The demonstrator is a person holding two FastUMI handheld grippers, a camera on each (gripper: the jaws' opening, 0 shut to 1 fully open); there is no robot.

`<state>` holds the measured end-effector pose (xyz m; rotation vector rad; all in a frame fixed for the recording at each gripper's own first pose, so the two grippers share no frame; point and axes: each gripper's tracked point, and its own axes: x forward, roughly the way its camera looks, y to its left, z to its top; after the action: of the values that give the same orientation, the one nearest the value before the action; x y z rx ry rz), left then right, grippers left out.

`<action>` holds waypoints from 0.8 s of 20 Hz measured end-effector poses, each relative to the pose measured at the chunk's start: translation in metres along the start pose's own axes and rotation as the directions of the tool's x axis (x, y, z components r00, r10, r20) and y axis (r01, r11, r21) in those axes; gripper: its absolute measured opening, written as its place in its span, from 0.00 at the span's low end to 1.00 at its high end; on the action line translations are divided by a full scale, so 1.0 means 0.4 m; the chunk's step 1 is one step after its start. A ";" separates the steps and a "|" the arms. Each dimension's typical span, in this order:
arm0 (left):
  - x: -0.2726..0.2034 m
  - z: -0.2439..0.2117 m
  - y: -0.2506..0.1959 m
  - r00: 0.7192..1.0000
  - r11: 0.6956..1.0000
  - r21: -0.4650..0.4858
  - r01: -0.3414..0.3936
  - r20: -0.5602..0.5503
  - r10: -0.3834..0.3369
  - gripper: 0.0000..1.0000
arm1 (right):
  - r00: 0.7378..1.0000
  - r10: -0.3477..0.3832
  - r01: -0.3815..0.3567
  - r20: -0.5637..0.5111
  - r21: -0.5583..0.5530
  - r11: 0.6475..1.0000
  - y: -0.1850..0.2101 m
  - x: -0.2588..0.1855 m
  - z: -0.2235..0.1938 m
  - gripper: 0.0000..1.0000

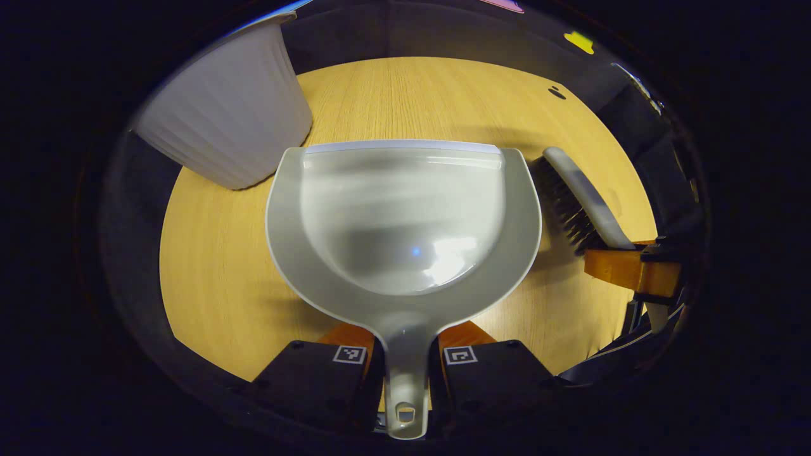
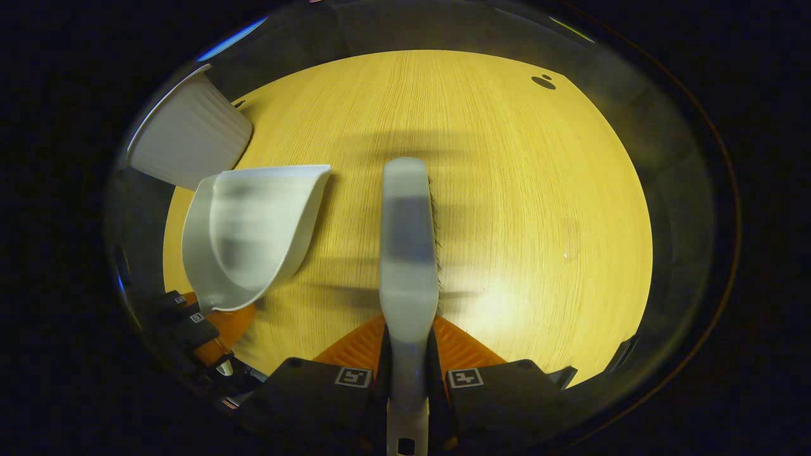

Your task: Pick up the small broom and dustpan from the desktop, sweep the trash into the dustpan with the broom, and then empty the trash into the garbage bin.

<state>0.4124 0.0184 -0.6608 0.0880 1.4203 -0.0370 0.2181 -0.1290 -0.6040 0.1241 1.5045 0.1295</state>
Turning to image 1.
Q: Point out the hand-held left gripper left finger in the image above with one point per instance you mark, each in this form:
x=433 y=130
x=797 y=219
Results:
x=304 y=380

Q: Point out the white dustpan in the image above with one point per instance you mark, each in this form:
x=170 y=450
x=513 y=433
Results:
x=405 y=215

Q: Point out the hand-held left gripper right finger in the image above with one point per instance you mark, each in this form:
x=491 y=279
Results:
x=494 y=386

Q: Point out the small white broom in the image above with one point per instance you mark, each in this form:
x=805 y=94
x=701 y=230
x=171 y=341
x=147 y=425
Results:
x=586 y=196

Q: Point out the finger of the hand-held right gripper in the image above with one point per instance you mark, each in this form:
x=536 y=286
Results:
x=662 y=252
x=624 y=269

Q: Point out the wooden desktop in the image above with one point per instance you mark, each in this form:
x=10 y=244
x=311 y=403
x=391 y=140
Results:
x=228 y=266

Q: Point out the grey ribbed garbage bin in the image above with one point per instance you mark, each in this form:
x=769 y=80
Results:
x=228 y=114

